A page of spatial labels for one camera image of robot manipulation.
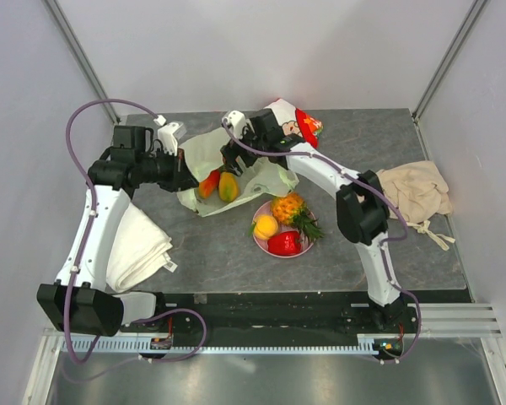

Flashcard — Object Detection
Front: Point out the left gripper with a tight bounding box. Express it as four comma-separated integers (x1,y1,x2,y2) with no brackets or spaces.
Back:
136,146,199,192

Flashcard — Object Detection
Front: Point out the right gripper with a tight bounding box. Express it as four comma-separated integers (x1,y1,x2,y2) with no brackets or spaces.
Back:
220,121,267,177

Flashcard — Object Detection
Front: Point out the green avocado print plastic bag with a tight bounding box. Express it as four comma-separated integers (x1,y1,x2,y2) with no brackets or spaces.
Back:
175,128,300,219

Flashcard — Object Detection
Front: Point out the fake pineapple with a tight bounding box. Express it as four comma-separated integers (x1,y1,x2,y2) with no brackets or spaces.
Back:
270,192,324,242

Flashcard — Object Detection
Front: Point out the fake yellow pear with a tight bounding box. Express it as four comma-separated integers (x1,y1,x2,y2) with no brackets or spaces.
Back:
249,214,279,240

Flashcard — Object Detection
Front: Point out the fake red bell pepper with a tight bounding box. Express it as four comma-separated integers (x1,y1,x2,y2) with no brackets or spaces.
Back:
267,230,302,257

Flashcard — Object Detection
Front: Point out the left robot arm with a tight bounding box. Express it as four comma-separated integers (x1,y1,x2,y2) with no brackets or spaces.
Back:
36,121,198,337

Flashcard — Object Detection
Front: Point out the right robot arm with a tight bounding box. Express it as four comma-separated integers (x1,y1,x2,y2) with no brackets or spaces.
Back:
222,109,404,332

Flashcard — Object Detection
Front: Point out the fake red orange mango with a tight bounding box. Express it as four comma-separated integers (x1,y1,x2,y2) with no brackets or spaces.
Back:
197,169,220,199

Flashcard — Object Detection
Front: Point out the white red cartoon bag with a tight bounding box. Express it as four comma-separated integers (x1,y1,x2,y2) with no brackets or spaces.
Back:
266,99,323,149

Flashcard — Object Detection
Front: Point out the pink plate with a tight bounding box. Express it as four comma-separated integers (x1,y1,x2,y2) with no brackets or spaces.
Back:
250,202,314,259

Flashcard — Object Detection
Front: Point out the white folded towel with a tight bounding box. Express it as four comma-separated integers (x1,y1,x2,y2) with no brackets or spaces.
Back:
106,203,178,293

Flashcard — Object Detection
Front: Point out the beige crumpled cloth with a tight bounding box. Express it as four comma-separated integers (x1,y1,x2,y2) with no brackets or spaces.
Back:
377,160,455,251

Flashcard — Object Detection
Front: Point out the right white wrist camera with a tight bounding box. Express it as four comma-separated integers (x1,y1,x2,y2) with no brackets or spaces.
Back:
221,111,247,139

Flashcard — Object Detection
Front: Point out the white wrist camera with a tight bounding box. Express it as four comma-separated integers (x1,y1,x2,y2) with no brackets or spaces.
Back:
221,111,247,139
153,115,186,156

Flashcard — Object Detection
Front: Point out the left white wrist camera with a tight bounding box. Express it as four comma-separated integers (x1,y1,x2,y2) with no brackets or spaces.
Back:
153,115,186,156

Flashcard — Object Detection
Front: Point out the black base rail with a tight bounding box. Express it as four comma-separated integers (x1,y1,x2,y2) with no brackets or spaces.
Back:
118,290,418,338

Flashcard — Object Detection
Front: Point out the slotted cable duct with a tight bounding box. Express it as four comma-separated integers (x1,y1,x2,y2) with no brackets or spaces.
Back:
61,335,383,354

